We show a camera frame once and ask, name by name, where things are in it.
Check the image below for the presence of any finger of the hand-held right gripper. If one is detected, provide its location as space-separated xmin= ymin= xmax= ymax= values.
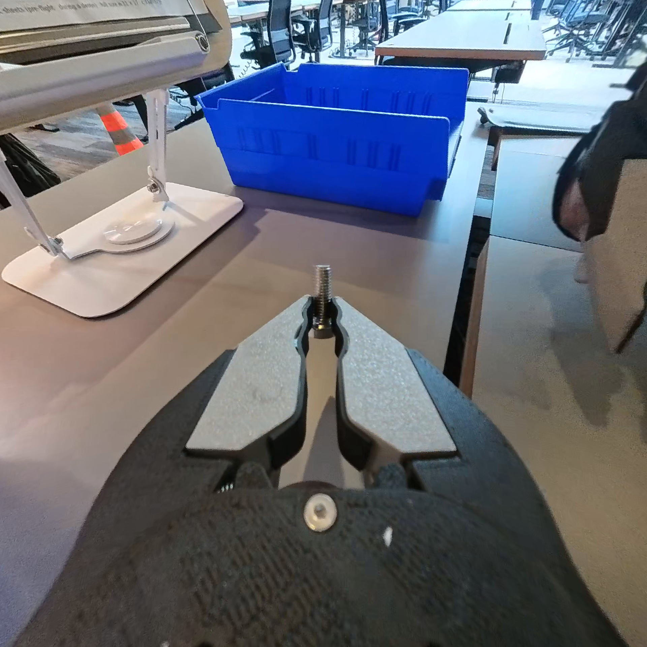
xmin=575 ymin=157 xmax=647 ymax=355

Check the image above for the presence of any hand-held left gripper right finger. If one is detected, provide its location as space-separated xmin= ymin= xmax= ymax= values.
xmin=330 ymin=296 xmax=459 ymax=472

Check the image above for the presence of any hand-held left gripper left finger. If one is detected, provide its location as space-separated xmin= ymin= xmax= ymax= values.
xmin=185 ymin=295 xmax=312 ymax=471

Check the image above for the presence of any silver threaded bolt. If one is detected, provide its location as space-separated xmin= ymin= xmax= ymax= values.
xmin=309 ymin=265 xmax=333 ymax=340

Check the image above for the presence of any person's right hand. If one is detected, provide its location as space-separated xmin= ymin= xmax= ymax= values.
xmin=560 ymin=183 xmax=590 ymax=240

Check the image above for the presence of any row of black office chairs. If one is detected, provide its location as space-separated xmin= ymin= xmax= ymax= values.
xmin=543 ymin=0 xmax=647 ymax=65

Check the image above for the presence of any wooden office desk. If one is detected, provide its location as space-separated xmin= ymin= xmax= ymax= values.
xmin=374 ymin=8 xmax=548 ymax=65

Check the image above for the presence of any white tray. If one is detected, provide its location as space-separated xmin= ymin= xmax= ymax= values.
xmin=0 ymin=14 xmax=245 ymax=319

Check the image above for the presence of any blue plastic bin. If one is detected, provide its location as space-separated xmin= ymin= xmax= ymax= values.
xmin=195 ymin=61 xmax=471 ymax=218

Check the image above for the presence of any black office chair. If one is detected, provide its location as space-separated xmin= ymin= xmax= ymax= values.
xmin=348 ymin=0 xmax=391 ymax=57
xmin=293 ymin=0 xmax=335 ymax=64
xmin=241 ymin=0 xmax=297 ymax=69

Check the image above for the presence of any orange traffic cone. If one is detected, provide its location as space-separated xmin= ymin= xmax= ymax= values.
xmin=95 ymin=102 xmax=146 ymax=157

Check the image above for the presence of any printed paper sheet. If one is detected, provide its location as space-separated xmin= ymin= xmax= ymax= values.
xmin=0 ymin=0 xmax=215 ymax=32

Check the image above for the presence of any black cable bundle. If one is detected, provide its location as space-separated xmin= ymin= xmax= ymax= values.
xmin=0 ymin=133 xmax=62 ymax=209

